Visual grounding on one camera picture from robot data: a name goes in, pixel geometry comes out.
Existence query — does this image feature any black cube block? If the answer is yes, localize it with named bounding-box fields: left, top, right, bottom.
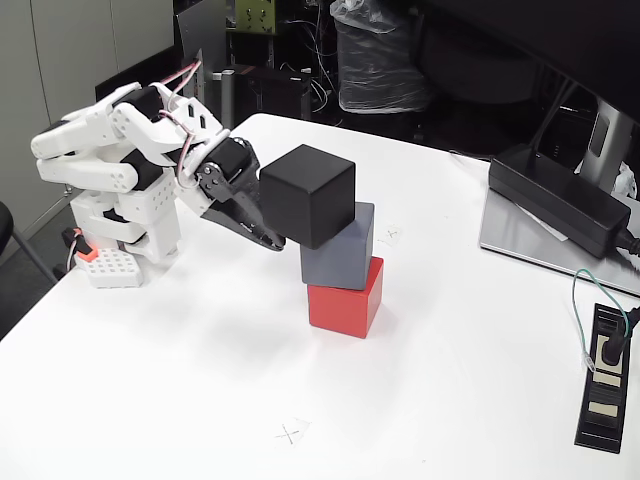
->
left=258, top=143, right=357, bottom=250

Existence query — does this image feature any grey cube block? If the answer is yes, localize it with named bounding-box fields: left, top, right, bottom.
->
left=299, top=201, right=376, bottom=292

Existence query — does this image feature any black equipment box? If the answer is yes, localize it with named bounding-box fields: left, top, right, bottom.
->
left=234, top=64, right=314, bottom=121

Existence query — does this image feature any black computer tower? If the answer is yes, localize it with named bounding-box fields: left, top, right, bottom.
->
left=94, top=47, right=206, bottom=109

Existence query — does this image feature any red cube block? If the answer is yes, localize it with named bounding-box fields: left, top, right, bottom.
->
left=307, top=256, right=385, bottom=340

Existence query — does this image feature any white perforated table clamp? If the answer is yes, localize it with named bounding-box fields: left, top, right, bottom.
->
left=82, top=247, right=146, bottom=290

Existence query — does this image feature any yellow-green perforated panel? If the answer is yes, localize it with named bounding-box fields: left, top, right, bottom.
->
left=234, top=0, right=277, bottom=35

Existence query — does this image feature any plastic-wrapped black bin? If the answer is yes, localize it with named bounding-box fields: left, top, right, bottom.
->
left=329, top=0, right=431, bottom=115

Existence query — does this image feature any black chair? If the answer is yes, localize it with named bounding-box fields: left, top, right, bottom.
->
left=0, top=201, right=59, bottom=286

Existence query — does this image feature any black power adapter brick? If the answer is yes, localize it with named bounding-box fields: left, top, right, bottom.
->
left=488, top=143, right=632, bottom=259

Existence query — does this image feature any black monitor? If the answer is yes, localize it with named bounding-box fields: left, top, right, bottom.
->
left=419, top=0, right=640, bottom=131

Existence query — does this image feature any silver monitor stand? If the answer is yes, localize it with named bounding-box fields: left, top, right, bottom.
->
left=574, top=97, right=634, bottom=194

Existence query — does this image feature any crumpled white paper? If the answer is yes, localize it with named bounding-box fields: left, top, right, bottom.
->
left=612, top=162, right=640, bottom=201

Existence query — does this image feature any black power plug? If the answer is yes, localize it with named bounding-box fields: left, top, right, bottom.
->
left=602, top=304, right=640, bottom=364

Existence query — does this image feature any black power strip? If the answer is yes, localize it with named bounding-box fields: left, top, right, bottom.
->
left=573, top=302, right=632, bottom=455

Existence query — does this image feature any orange cable connector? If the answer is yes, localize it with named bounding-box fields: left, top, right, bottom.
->
left=72, top=228, right=99, bottom=262

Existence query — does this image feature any silver monitor base plate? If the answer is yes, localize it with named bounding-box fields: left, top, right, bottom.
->
left=478, top=187, right=640, bottom=296

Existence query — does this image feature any green wire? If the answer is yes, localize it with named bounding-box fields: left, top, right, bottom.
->
left=571, top=268, right=632, bottom=372

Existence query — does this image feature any black adapter cable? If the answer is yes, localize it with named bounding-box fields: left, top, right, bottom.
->
left=617, top=227, right=640, bottom=274

